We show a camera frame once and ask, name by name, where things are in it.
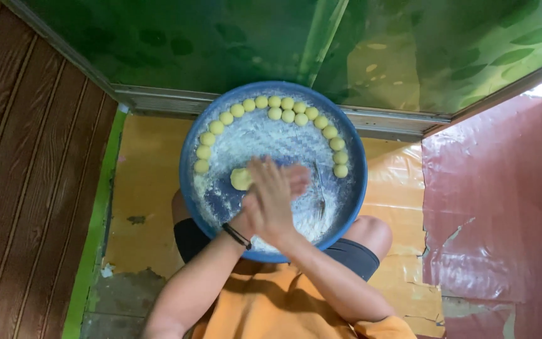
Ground black wrist band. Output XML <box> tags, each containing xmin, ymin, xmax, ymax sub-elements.
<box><xmin>221</xmin><ymin>222</ymin><xmax>253</xmax><ymax>251</ymax></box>

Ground red plastic sheet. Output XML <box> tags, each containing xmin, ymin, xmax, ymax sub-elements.
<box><xmin>421</xmin><ymin>93</ymin><xmax>542</xmax><ymax>339</ymax></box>

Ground person's right hand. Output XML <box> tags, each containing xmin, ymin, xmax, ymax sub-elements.
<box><xmin>241</xmin><ymin>157</ymin><xmax>300</xmax><ymax>247</ymax></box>

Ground orange shirt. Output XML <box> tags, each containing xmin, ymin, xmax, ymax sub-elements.
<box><xmin>190</xmin><ymin>260</ymin><xmax>418</xmax><ymax>339</ymax></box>

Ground yellow dough lump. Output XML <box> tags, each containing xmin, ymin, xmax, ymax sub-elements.
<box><xmin>230</xmin><ymin>168</ymin><xmax>254</xmax><ymax>191</ymax></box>

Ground green trim strip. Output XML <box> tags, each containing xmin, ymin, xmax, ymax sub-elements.
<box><xmin>61</xmin><ymin>106</ymin><xmax>130</xmax><ymax>339</ymax></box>

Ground dark shorts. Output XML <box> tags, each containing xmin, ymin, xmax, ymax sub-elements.
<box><xmin>173</xmin><ymin>218</ymin><xmax>381</xmax><ymax>283</ymax></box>

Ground round blue tray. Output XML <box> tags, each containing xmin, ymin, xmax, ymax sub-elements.
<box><xmin>179</xmin><ymin>81</ymin><xmax>369</xmax><ymax>264</ymax></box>

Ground white flour layer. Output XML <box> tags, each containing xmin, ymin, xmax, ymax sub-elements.
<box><xmin>193</xmin><ymin>105</ymin><xmax>353</xmax><ymax>253</ymax></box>

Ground green leaf-print plastic sheet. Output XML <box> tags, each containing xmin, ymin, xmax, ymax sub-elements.
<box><xmin>21</xmin><ymin>0</ymin><xmax>542</xmax><ymax>116</ymax></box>

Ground brown wooden panel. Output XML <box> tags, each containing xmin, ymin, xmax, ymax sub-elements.
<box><xmin>0</xmin><ymin>0</ymin><xmax>119</xmax><ymax>339</ymax></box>

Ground yellow vinyl floor sheet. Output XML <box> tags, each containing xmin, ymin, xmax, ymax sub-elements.
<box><xmin>102</xmin><ymin>113</ymin><xmax>446</xmax><ymax>339</ymax></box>

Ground grey metal frame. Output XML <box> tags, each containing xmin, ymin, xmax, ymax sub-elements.
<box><xmin>0</xmin><ymin>0</ymin><xmax>542</xmax><ymax>143</ymax></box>

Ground person's left hand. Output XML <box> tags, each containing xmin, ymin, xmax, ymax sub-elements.
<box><xmin>230</xmin><ymin>163</ymin><xmax>312</xmax><ymax>240</ymax></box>

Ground row of yellow dough balls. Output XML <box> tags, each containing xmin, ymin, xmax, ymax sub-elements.
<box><xmin>194</xmin><ymin>95</ymin><xmax>350</xmax><ymax>179</ymax></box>

